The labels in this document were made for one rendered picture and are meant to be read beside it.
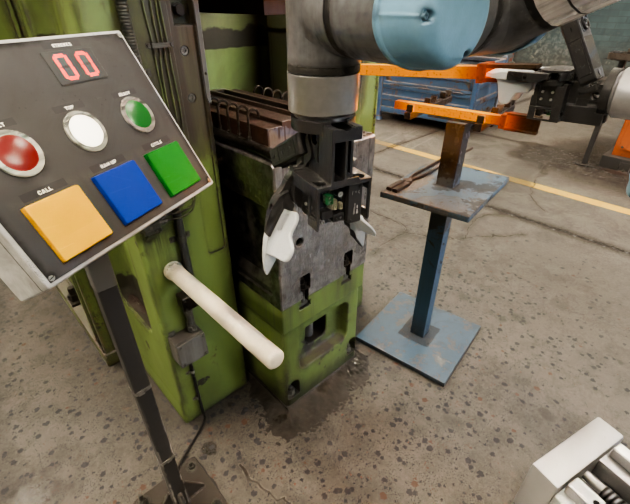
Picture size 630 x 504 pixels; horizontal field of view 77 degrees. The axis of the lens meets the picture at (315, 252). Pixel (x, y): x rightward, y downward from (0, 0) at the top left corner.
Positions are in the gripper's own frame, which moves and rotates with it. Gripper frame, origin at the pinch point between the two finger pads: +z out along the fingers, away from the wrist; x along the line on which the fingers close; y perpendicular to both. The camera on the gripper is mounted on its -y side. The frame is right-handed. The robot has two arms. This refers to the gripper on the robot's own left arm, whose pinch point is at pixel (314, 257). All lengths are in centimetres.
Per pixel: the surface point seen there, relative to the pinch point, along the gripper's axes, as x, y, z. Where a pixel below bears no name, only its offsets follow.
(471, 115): 70, -37, -3
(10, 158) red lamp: -31.7, -14.6, -15.1
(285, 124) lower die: 19, -50, -4
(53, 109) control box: -26.4, -22.2, -18.5
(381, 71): 39, -39, -16
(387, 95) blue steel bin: 288, -350, 66
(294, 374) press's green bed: 16, -43, 78
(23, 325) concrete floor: -73, -139, 94
